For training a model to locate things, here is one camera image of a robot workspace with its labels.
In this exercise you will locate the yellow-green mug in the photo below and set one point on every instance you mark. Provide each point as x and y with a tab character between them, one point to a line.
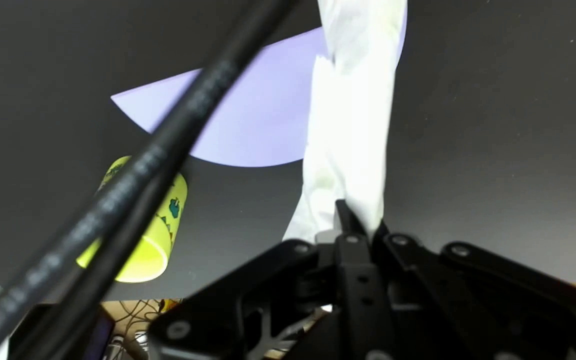
150	249

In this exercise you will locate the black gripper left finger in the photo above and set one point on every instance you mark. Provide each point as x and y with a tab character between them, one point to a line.
269	301

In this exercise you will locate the white cloth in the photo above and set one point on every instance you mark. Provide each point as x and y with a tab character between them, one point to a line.
355	120

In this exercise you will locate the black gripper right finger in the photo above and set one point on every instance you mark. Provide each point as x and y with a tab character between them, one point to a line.
474	301

